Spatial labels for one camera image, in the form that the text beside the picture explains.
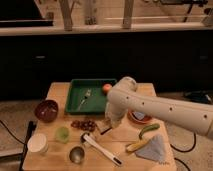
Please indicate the small metal bowl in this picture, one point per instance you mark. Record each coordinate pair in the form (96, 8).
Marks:
(77, 154)

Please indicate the dark blue device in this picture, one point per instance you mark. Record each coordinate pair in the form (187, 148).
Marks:
(198, 97)

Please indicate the black clamp bar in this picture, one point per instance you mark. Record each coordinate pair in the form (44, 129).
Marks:
(30, 130)

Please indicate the orange fruit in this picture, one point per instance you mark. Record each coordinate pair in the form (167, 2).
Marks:
(106, 88)

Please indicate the white handled brush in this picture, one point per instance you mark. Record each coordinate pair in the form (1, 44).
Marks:
(85, 137)

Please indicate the orange plate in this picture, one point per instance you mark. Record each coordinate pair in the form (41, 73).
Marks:
(138, 117)

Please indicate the bunch of dark grapes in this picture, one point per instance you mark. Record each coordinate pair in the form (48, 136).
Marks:
(86, 125)

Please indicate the white paper cup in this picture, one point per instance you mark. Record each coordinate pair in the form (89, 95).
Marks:
(38, 144)

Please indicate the green plastic tray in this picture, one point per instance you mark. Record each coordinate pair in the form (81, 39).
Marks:
(95, 104)

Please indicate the yellow banana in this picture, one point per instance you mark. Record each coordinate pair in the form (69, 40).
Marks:
(136, 145)

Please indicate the grey blue cloth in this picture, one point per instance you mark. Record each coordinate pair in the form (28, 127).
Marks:
(154, 150)

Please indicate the green plastic cup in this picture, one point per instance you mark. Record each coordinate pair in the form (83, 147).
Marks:
(62, 134)

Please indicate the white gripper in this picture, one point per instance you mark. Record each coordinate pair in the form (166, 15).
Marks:
(113, 116)

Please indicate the dark red bowl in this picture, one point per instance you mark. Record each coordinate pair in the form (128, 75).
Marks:
(46, 111)

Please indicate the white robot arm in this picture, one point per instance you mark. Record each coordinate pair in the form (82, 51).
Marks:
(123, 96)

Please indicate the green cucumber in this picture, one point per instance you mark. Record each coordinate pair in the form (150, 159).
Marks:
(148, 128)

